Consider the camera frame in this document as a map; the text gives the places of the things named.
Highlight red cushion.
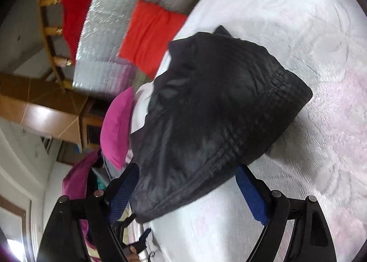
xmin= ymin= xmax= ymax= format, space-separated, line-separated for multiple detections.
xmin=119 ymin=0 xmax=187 ymax=79

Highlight silver foil insulation mat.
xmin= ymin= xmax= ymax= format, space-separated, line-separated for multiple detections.
xmin=73 ymin=0 xmax=199 ymax=98

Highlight magenta pillow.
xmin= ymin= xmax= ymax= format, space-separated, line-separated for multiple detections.
xmin=100 ymin=87 xmax=134 ymax=170

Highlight magenta garment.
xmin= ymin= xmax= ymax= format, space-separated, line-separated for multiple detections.
xmin=61 ymin=148 xmax=103 ymax=251

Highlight wooden nightstand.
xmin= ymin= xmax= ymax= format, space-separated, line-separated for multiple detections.
xmin=78 ymin=97 xmax=110 ymax=152

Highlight black quilted jacket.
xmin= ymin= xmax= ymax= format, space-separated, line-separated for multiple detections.
xmin=131 ymin=26 xmax=313 ymax=223

